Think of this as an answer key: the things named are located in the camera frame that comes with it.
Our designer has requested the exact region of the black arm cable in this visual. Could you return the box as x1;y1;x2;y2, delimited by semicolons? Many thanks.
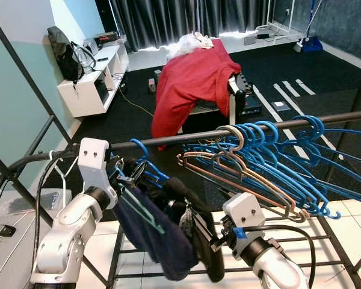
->
33;154;85;269
244;224;316;287

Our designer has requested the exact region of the grey plastic clothes hanger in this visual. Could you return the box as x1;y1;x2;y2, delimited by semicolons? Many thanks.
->
180;125;289;211

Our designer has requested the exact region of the red cloth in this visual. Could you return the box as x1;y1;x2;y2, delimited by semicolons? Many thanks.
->
152;39;242;151

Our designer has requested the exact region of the blue plastic clothes hanger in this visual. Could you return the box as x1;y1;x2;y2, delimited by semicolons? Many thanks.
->
193;120;361;207
187;121;344;220
277;114;361;181
184;122;329;219
111;138;170;188

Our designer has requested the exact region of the white crumpled cloth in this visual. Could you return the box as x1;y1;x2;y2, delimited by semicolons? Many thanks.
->
167;31;215;59

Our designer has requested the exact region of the dark grey curtain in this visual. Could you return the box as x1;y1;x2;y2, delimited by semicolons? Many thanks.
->
108;0;274;52

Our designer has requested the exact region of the white shelf unit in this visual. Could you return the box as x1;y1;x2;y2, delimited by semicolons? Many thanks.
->
57;41;130;118

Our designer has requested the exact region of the black device with red display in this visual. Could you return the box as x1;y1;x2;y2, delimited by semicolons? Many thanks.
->
93;31;122;46

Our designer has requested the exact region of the black metal clothes rack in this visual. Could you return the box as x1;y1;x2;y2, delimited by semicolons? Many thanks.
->
0;6;361;289

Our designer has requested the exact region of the navy blue garment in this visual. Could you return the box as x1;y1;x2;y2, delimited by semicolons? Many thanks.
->
111;181;199;282

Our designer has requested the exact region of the black equipment case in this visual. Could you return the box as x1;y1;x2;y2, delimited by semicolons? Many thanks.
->
227;69;264;118

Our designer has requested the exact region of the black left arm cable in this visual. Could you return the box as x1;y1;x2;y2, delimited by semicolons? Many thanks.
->
33;154;85;269

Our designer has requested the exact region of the plain black garment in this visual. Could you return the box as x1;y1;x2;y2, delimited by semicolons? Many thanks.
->
159;176;226;284

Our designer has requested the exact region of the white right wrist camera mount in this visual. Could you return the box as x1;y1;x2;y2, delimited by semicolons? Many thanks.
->
221;193;267;243

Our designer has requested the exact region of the black bag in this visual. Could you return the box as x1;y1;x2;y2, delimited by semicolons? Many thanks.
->
46;26;98;83

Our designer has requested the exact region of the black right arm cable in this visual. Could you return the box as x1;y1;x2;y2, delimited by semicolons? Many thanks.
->
244;224;316;287

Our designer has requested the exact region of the tan plastic clothes hanger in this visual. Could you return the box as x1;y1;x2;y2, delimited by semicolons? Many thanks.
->
176;128;310;222

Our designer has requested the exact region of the teal plastic clothes hanger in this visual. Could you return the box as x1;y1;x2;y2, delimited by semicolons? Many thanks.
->
117;181;167;235

